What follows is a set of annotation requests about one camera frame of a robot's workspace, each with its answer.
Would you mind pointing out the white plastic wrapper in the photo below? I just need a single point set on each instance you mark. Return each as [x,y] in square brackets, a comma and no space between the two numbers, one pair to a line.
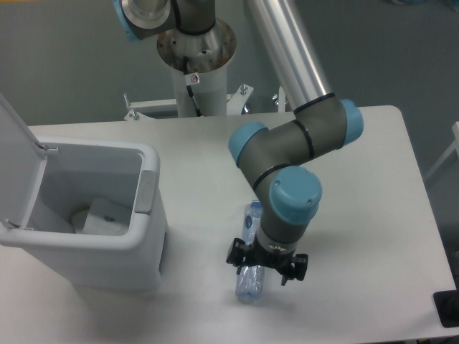
[107,218]

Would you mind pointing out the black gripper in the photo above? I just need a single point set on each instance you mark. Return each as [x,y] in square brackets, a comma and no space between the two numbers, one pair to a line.
[240,254]

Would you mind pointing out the white frame at right edge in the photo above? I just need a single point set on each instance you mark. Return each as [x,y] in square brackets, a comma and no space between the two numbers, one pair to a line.
[446,160]

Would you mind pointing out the white trash can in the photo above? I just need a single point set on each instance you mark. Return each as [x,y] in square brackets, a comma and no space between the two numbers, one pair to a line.
[82,170]

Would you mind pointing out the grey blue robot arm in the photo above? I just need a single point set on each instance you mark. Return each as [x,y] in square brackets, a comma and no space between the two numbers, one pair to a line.
[272,160]

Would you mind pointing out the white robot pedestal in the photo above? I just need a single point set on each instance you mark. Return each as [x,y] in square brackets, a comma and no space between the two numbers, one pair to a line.
[198,65]

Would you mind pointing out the white trash inside can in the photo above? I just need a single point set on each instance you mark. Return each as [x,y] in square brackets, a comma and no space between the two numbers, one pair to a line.
[78,221]

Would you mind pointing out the clear plastic water bottle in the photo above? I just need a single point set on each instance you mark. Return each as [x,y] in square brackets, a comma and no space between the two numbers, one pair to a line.
[250,280]

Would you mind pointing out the white trash can lid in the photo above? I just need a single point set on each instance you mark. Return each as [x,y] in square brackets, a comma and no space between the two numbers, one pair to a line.
[23,163]

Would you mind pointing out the black device at table edge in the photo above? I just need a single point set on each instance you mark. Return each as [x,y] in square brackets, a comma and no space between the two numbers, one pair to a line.
[446,303]

